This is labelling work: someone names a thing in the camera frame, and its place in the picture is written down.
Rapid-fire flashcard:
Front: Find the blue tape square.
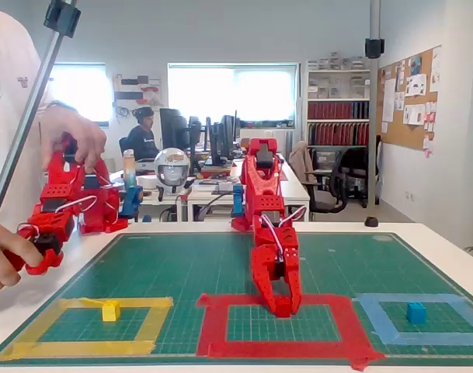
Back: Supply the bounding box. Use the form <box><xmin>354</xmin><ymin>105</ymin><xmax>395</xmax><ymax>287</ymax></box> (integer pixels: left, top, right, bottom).
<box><xmin>351</xmin><ymin>293</ymin><xmax>473</xmax><ymax>347</ymax></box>

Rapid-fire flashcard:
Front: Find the white office desk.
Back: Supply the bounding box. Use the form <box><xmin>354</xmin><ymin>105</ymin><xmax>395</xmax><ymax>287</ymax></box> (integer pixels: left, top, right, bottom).
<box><xmin>187</xmin><ymin>155</ymin><xmax>311</xmax><ymax>222</ymax></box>
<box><xmin>134</xmin><ymin>174</ymin><xmax>185</xmax><ymax>222</ymax></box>

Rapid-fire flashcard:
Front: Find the white shelf with red binders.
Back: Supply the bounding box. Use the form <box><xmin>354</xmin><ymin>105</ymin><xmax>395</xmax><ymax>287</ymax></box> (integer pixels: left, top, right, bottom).
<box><xmin>304</xmin><ymin>52</ymin><xmax>372</xmax><ymax>151</ymax></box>

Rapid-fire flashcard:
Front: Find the person's right hand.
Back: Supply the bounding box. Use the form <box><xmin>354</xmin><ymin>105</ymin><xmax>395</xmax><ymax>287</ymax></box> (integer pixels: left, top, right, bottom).
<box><xmin>0</xmin><ymin>223</ymin><xmax>45</xmax><ymax>298</ymax></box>

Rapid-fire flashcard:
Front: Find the small bright window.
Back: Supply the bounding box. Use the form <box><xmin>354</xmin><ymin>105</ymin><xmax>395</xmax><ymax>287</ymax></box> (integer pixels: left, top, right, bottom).
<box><xmin>49</xmin><ymin>64</ymin><xmax>113</xmax><ymax>127</ymax></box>

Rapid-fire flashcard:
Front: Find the seated person with headphones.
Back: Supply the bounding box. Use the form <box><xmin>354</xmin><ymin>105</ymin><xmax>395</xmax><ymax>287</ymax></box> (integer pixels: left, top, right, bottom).
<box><xmin>126</xmin><ymin>106</ymin><xmax>162</xmax><ymax>162</ymax></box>

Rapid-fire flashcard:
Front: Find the yellow cube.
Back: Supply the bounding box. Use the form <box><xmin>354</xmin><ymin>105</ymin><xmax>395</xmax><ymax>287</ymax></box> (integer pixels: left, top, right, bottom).
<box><xmin>102</xmin><ymin>299</ymin><xmax>122</xmax><ymax>322</ymax></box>

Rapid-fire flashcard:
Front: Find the cork pin board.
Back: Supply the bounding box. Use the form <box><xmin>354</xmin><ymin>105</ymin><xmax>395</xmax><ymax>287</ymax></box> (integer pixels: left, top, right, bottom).
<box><xmin>377</xmin><ymin>44</ymin><xmax>443</xmax><ymax>159</ymax></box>

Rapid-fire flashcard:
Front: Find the white servo cable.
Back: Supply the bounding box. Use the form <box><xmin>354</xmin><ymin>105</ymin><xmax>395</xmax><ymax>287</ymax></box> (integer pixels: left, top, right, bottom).
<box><xmin>259</xmin><ymin>205</ymin><xmax>308</xmax><ymax>265</ymax></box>

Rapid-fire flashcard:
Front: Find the chair with beige jacket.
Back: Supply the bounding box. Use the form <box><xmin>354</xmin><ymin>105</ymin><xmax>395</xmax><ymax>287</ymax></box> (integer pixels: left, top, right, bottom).
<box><xmin>289</xmin><ymin>140</ymin><xmax>318</xmax><ymax>186</ymax></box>

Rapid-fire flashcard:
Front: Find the wide bright window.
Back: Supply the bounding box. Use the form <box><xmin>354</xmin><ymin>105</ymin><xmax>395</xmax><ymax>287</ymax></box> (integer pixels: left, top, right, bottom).
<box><xmin>168</xmin><ymin>63</ymin><xmax>299</xmax><ymax>127</ymax></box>

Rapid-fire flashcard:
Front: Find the black office chair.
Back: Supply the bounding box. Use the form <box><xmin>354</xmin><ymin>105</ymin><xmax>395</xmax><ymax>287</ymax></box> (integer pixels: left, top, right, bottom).
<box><xmin>309</xmin><ymin>146</ymin><xmax>371</xmax><ymax>214</ymax></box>

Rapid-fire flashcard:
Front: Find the silver metal pole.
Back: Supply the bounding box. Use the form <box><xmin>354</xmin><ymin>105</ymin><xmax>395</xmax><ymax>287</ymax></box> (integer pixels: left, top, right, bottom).
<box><xmin>369</xmin><ymin>0</ymin><xmax>381</xmax><ymax>207</ymax></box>
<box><xmin>0</xmin><ymin>0</ymin><xmax>78</xmax><ymax>239</ymax></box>

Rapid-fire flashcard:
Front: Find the black computer monitor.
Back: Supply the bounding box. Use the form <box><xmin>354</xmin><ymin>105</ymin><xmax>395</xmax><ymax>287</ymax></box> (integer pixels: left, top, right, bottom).
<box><xmin>159</xmin><ymin>107</ymin><xmax>190</xmax><ymax>152</ymax></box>
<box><xmin>187</xmin><ymin>115</ymin><xmax>204</xmax><ymax>174</ymax></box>
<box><xmin>204</xmin><ymin>110</ymin><xmax>238</xmax><ymax>166</ymax></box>

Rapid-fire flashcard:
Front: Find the black pole clamp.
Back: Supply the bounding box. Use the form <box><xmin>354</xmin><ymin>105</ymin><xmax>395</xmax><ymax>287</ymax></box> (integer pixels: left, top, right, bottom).
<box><xmin>43</xmin><ymin>0</ymin><xmax>82</xmax><ymax>39</ymax></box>
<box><xmin>364</xmin><ymin>37</ymin><xmax>386</xmax><ymax>60</ymax></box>

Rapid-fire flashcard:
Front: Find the yellow tape square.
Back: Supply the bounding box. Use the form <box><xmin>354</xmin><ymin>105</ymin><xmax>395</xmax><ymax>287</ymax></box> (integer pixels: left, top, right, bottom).
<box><xmin>0</xmin><ymin>297</ymin><xmax>174</xmax><ymax>362</ymax></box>

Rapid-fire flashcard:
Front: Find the wall tool rack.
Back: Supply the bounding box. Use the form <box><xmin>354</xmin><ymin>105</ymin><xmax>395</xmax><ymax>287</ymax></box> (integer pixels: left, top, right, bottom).
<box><xmin>112</xmin><ymin>73</ymin><xmax>163</xmax><ymax>121</ymax></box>

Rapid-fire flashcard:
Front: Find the person's left hand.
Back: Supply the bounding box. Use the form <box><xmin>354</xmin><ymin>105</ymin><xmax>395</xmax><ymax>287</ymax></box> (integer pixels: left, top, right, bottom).
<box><xmin>39</xmin><ymin>104</ymin><xmax>108</xmax><ymax>175</ymax></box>

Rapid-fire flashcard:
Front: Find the blue cube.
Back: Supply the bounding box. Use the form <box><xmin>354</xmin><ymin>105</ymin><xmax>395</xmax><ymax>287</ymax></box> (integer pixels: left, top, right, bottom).
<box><xmin>405</xmin><ymin>302</ymin><xmax>427</xmax><ymax>324</ymax></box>

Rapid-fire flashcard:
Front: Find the red tape square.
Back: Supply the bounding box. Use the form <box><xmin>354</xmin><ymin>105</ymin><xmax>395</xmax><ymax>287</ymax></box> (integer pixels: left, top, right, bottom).
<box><xmin>196</xmin><ymin>293</ymin><xmax>387</xmax><ymax>371</ymax></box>

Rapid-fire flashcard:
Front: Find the green cutting mat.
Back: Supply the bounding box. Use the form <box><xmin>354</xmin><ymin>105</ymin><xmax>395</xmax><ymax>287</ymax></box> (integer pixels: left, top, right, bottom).
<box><xmin>0</xmin><ymin>232</ymin><xmax>473</xmax><ymax>367</ymax></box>

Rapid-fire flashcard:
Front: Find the colourful drink bottle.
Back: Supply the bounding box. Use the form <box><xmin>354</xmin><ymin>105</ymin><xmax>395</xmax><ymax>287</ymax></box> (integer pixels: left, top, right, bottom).
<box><xmin>123</xmin><ymin>149</ymin><xmax>137</xmax><ymax>187</ymax></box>

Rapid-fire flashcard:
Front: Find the person's white shirt torso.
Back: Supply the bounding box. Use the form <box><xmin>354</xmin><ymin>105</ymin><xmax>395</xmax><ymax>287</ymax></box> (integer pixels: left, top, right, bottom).
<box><xmin>0</xmin><ymin>5</ymin><xmax>55</xmax><ymax>242</ymax></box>

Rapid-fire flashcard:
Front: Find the red leader arm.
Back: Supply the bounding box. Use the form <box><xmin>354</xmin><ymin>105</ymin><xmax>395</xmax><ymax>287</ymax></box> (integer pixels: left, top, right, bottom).
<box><xmin>2</xmin><ymin>131</ymin><xmax>129</xmax><ymax>276</ymax></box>

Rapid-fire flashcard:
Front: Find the white helmet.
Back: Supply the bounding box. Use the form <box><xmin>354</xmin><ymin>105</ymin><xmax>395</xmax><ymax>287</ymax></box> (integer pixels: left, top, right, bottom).
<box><xmin>154</xmin><ymin>148</ymin><xmax>191</xmax><ymax>194</ymax></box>

